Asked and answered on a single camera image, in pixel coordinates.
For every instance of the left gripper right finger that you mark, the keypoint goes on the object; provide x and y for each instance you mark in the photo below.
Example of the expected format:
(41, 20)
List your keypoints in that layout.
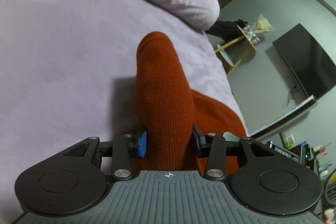
(258, 176)

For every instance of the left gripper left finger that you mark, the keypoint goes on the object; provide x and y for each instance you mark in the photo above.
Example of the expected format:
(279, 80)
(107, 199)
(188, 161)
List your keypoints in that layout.
(78, 177)

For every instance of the rust red knit sweater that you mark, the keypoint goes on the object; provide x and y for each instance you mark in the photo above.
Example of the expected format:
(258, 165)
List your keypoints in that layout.
(168, 108)

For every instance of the black clothes pile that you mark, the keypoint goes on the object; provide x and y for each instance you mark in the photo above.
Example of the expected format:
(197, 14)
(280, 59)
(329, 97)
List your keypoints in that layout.
(225, 28)

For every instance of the white tv shelf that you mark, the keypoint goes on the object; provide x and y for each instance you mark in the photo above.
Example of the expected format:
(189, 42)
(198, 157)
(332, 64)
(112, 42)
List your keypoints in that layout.
(278, 124)

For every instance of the round yellow-legged side table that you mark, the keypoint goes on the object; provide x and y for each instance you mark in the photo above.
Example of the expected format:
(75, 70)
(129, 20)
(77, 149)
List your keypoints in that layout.
(234, 52)

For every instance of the lilac bed sheet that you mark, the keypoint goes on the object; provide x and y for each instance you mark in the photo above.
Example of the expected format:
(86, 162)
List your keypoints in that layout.
(68, 72)

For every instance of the cream wrapped flower bouquet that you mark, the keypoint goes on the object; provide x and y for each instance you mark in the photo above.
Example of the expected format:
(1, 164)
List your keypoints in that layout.
(261, 26)

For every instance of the black wall television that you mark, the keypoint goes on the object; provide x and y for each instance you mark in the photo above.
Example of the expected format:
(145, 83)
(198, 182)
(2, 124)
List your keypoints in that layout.
(311, 65)

